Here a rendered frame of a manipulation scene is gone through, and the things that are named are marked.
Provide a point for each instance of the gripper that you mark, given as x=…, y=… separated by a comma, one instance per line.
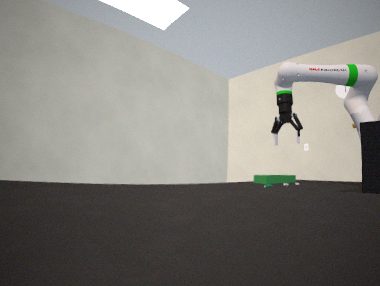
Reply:
x=285, y=110

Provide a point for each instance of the green three-compartment bin rack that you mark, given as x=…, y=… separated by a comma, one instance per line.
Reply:
x=274, y=179

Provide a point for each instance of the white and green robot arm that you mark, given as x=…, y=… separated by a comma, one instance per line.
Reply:
x=360, y=79

